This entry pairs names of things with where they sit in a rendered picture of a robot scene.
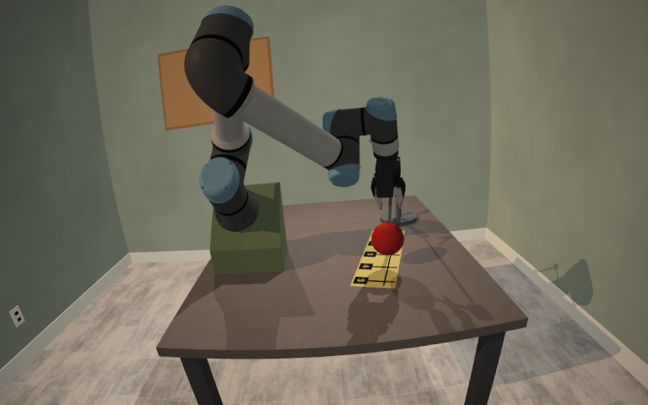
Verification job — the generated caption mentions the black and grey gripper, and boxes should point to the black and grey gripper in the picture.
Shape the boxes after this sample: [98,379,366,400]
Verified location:
[371,151,406,210]

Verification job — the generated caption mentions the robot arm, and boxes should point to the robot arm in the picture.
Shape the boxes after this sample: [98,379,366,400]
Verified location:
[184,5,399,231]

